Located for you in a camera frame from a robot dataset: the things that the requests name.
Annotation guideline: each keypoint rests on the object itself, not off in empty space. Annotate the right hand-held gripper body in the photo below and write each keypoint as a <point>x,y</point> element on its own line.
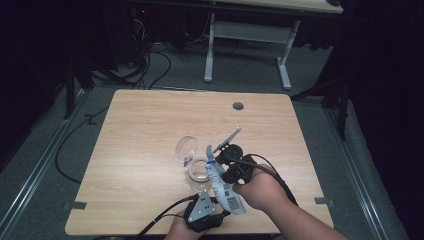
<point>243,170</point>

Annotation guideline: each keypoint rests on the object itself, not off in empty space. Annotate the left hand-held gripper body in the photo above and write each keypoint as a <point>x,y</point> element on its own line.
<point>200,210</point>

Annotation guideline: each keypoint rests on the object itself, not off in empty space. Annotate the white and blue packet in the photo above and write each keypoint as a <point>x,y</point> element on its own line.
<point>230,200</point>

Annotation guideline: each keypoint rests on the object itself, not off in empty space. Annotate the person's left hand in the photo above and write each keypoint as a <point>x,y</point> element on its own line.
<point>181,231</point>

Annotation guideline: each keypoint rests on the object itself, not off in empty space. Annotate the person's right hand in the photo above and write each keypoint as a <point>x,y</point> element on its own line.
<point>263,193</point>

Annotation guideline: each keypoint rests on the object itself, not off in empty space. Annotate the grey round table grommet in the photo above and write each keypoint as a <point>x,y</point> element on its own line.
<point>238,106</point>

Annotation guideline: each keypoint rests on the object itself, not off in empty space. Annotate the black metal stand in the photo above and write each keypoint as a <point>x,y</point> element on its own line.
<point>70,90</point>
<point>341,110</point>

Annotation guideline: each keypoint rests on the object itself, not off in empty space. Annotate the dark device with red light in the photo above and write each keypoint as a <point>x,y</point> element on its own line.
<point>141,13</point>

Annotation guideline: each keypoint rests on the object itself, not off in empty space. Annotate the metal floor rail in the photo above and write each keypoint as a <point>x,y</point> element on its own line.
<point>358,176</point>
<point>36,170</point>

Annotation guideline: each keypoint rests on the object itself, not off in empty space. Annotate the desk with white metal frame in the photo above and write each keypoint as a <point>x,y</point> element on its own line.
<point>250,31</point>

